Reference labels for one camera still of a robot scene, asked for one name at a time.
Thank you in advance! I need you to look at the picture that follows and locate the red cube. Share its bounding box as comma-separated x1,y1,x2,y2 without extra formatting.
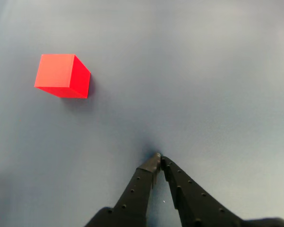
34,53,91,99

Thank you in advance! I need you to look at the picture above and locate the blue-grey table mat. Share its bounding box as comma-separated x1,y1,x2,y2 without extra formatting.
0,0,284,227

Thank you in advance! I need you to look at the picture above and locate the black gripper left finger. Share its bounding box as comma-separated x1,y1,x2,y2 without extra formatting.
84,152,162,227

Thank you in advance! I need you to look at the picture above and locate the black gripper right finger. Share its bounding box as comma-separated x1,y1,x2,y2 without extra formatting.
160,156,284,227

